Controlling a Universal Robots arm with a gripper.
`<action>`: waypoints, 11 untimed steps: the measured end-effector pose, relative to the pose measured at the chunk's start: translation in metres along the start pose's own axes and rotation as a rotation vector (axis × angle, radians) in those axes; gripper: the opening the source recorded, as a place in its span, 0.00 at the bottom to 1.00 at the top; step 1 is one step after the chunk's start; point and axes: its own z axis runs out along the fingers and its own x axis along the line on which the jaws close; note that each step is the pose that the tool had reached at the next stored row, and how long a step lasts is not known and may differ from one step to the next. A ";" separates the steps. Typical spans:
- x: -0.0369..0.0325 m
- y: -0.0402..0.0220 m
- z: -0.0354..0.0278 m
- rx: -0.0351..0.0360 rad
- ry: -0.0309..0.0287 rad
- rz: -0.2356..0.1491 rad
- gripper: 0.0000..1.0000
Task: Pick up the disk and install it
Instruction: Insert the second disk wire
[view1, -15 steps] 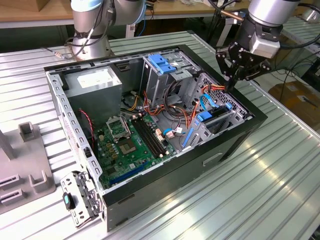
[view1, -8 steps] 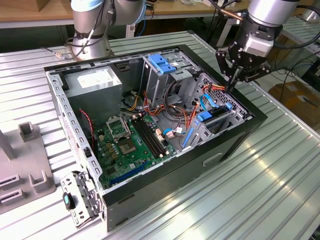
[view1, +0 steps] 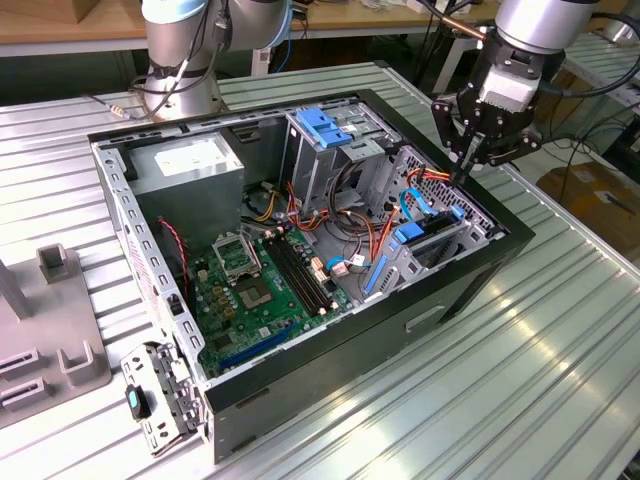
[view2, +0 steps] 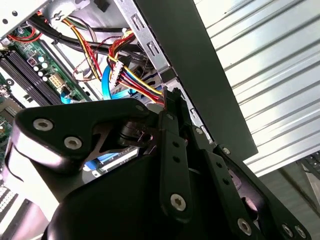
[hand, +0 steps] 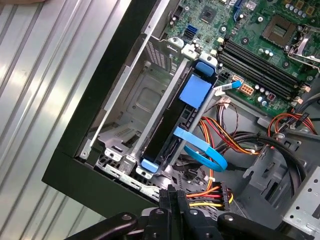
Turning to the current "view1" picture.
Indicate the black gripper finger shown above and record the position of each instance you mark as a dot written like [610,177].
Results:
[520,147]
[447,125]

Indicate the hard disk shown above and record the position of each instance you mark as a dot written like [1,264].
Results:
[409,233]

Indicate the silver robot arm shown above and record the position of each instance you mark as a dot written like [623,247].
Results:
[195,92]

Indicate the grey metal disk bay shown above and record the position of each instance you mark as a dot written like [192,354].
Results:
[407,270]

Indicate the large brown cardboard box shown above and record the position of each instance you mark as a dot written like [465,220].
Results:
[590,200]

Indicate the metal slat side table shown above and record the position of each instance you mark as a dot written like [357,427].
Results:
[622,67]

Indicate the long wooden desk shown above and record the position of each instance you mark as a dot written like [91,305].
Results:
[360,20]

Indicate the grey metal drive cage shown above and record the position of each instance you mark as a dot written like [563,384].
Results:
[312,170]

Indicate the black RAM slot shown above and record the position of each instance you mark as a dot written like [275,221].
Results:
[292,277]
[306,272]

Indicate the black open PC case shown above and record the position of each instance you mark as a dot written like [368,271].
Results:
[350,350]

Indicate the CPU socket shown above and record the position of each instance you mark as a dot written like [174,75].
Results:
[255,296]

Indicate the green motherboard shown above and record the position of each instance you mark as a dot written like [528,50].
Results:
[272,320]

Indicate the grey power supply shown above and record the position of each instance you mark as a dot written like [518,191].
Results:
[190,200]

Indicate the blue expansion slot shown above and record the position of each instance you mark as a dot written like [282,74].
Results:
[255,347]

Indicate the black latch teal button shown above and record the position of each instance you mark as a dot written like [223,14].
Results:
[132,400]

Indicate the grey parts rack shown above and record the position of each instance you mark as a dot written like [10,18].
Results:
[55,320]

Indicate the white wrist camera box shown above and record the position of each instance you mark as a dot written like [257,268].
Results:
[507,90]

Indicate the blue plastic drive bracket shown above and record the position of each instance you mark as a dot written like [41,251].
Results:
[320,127]

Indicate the grey card retention bracket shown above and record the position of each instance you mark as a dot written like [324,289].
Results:
[172,395]

